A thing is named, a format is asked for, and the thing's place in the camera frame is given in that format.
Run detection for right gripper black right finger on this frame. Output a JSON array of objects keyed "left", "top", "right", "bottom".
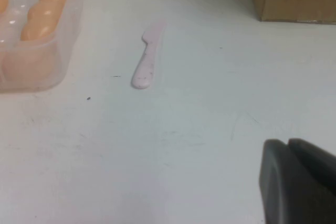
[{"left": 288, "top": 137, "right": 336, "bottom": 182}]

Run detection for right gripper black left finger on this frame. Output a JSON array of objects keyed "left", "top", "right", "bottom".
[{"left": 258, "top": 138, "right": 336, "bottom": 224}]

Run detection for clear plastic egg box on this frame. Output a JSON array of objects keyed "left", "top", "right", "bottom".
[{"left": 0, "top": 0, "right": 85, "bottom": 94}]

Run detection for pink plastic knife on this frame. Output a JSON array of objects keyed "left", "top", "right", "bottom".
[{"left": 130, "top": 22, "right": 167, "bottom": 90}]

